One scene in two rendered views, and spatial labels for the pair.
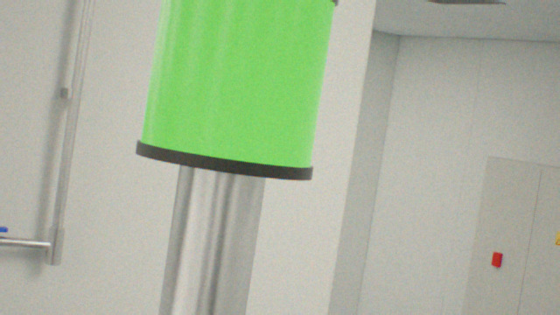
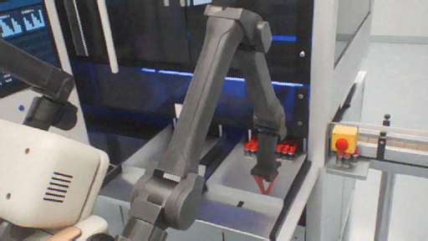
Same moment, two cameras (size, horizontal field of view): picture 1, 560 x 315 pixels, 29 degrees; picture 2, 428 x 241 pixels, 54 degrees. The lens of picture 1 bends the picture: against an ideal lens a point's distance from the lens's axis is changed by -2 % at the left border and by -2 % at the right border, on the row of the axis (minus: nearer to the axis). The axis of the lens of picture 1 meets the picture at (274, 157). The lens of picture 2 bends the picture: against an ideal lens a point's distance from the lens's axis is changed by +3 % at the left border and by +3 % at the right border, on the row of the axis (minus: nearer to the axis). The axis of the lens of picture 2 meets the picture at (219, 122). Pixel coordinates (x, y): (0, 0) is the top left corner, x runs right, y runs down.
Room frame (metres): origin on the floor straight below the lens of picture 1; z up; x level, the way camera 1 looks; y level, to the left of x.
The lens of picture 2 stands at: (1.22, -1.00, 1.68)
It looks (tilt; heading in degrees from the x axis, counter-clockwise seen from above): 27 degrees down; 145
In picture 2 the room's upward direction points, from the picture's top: 4 degrees counter-clockwise
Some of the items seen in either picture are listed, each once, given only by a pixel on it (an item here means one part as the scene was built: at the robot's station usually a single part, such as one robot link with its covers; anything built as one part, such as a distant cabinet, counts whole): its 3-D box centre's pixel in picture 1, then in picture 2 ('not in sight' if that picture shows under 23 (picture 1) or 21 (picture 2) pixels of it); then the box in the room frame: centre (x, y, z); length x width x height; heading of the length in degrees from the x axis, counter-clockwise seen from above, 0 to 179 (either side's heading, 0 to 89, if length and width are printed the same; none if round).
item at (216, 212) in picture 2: not in sight; (209, 175); (0.20, -0.34, 0.87); 0.70 x 0.48 x 0.02; 28
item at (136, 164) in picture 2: not in sight; (177, 151); (0.01, -0.36, 0.90); 0.34 x 0.26 x 0.04; 118
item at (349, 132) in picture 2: not in sight; (344, 137); (0.48, 0.02, 1.00); 0.08 x 0.07 x 0.07; 118
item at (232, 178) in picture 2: not in sight; (261, 166); (0.31, -0.20, 0.90); 0.34 x 0.26 x 0.04; 118
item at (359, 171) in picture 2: not in sight; (349, 164); (0.47, 0.06, 0.87); 0.14 x 0.13 x 0.02; 118
